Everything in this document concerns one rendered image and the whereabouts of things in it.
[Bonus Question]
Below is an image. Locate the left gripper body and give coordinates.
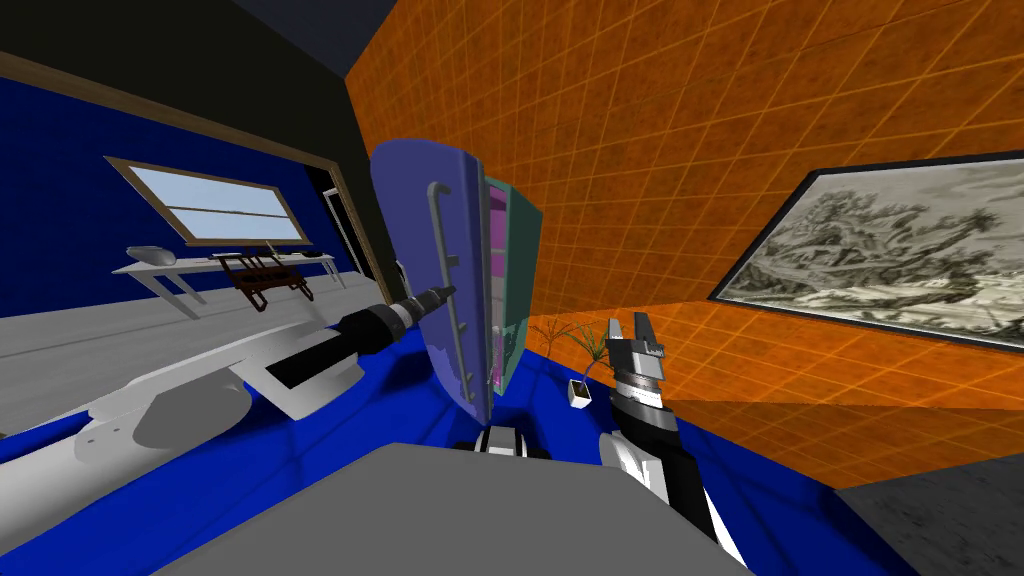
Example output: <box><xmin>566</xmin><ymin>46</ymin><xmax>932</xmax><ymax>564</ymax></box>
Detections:
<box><xmin>404</xmin><ymin>283</ymin><xmax>459</xmax><ymax>325</ymax></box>

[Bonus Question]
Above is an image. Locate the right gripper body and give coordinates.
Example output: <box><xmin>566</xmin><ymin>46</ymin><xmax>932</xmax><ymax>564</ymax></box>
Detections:
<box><xmin>604</xmin><ymin>335</ymin><xmax>668</xmax><ymax>384</ymax></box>

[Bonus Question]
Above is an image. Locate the purple fridge door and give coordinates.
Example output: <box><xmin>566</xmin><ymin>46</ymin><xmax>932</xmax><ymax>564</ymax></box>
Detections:
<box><xmin>368</xmin><ymin>137</ymin><xmax>502</xmax><ymax>427</ymax></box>

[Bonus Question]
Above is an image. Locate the grey fridge door handle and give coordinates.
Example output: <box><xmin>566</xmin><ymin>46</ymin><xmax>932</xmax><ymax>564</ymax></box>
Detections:
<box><xmin>427</xmin><ymin>181</ymin><xmax>478</xmax><ymax>403</ymax></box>

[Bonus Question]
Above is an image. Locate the plant in white pot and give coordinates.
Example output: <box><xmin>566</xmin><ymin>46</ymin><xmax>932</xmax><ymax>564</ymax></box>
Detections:
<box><xmin>527</xmin><ymin>315</ymin><xmax>615</xmax><ymax>411</ymax></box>

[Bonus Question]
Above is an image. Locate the teal fridge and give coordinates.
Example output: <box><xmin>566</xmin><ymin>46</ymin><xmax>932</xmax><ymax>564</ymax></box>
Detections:
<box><xmin>478</xmin><ymin>175</ymin><xmax>546</xmax><ymax>399</ymax></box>

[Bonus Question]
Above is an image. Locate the brown wooden chair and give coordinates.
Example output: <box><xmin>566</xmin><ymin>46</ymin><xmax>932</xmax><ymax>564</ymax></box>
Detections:
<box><xmin>214</xmin><ymin>252</ymin><xmax>316</xmax><ymax>313</ymax></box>

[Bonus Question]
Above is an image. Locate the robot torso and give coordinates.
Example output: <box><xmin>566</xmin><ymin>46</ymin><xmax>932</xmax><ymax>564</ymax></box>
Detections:
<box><xmin>151</xmin><ymin>426</ymin><xmax>758</xmax><ymax>576</ymax></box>

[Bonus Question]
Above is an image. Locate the wooden framed window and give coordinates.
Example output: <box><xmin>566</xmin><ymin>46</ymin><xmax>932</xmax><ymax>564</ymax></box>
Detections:
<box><xmin>103</xmin><ymin>155</ymin><xmax>314</xmax><ymax>249</ymax></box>

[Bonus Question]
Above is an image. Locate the black framed grey picture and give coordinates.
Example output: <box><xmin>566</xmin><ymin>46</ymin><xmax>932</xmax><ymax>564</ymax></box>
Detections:
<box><xmin>707</xmin><ymin>149</ymin><xmax>1024</xmax><ymax>355</ymax></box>

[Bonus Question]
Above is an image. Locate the white desk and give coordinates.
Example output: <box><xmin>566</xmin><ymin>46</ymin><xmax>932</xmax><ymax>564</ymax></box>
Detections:
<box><xmin>111</xmin><ymin>244</ymin><xmax>348</xmax><ymax>322</ymax></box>

